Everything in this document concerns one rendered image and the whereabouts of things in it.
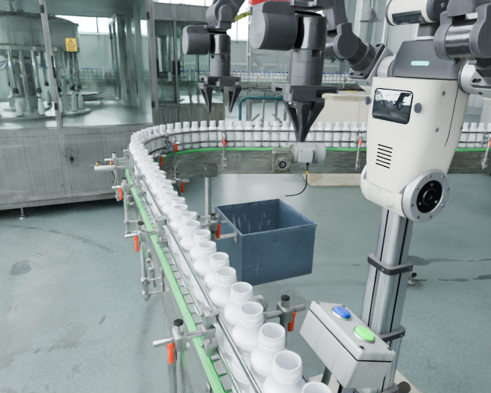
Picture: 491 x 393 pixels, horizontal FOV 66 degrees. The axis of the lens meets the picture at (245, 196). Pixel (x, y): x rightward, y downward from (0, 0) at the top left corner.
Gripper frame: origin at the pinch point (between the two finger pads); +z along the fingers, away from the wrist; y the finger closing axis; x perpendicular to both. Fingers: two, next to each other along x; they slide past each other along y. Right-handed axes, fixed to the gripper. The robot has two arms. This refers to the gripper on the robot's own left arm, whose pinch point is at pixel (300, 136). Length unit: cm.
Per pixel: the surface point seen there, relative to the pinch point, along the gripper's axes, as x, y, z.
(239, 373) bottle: -15.5, -16.5, 34.7
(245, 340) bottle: -15.8, -15.8, 28.2
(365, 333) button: -20.7, 3.0, 28.1
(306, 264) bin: 54, 40, 62
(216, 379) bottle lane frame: -9.3, -18.4, 41.0
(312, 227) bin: 54, 41, 46
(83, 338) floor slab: 142, -49, 142
